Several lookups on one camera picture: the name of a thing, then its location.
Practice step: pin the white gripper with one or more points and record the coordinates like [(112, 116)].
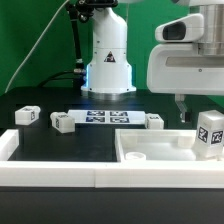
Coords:
[(176, 65)]

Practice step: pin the white square tabletop part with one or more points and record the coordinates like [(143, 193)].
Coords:
[(144, 145)]

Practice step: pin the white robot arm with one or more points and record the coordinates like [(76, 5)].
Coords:
[(109, 75)]

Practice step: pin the white U-shaped fence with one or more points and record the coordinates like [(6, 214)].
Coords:
[(155, 174)]

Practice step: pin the white tag plate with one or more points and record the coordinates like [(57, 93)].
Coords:
[(108, 116)]

